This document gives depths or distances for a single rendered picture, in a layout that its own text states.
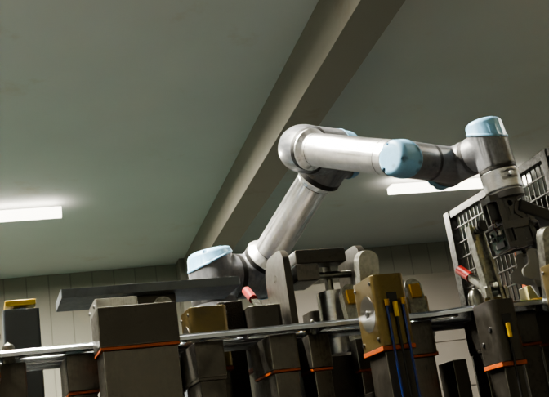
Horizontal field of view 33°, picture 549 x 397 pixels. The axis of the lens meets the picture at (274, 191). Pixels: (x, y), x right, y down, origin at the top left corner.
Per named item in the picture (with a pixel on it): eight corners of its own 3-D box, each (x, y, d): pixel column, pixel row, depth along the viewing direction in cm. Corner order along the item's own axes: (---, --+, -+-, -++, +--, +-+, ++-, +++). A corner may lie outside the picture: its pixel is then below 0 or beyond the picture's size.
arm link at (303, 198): (212, 275, 249) (308, 113, 222) (257, 276, 258) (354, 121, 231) (229, 309, 242) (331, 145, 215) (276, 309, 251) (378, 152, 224)
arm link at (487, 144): (477, 130, 195) (509, 113, 189) (493, 180, 192) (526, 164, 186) (453, 129, 190) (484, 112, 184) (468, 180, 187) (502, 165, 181)
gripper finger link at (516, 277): (513, 304, 182) (500, 257, 184) (538, 298, 184) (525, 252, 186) (521, 301, 179) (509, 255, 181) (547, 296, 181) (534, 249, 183)
